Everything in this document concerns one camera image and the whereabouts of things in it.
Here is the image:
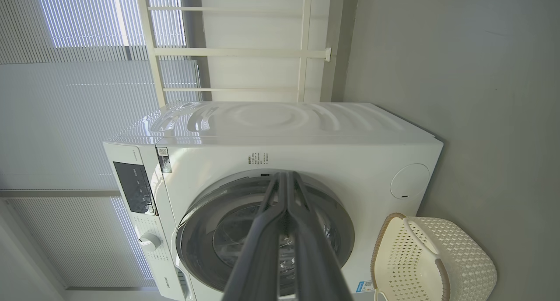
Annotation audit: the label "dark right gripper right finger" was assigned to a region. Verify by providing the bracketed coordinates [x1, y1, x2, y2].
[287, 171, 354, 301]

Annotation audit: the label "white perforated brown-rimmed laundry basket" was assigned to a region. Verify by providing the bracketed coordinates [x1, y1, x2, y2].
[371, 213, 498, 301]

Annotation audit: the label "white metal railing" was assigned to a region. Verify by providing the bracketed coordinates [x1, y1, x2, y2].
[135, 0, 332, 108]

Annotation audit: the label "white window blinds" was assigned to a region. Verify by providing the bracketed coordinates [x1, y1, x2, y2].
[0, 0, 203, 289]

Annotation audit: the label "white front-load washing machine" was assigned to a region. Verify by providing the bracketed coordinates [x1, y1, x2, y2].
[103, 101, 444, 301]

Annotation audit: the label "washing machine glass door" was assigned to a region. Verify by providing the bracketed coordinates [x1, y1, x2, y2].
[175, 169, 356, 298]

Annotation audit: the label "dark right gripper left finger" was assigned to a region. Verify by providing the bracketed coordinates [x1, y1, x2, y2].
[222, 172, 288, 301]

